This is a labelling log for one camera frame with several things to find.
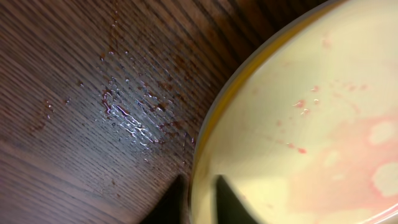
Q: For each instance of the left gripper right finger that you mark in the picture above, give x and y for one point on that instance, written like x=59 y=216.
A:
x=229 y=209

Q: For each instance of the green plate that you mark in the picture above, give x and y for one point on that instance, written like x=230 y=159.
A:
x=310 y=135

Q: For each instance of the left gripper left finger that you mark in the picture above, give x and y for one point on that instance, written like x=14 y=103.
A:
x=170 y=209

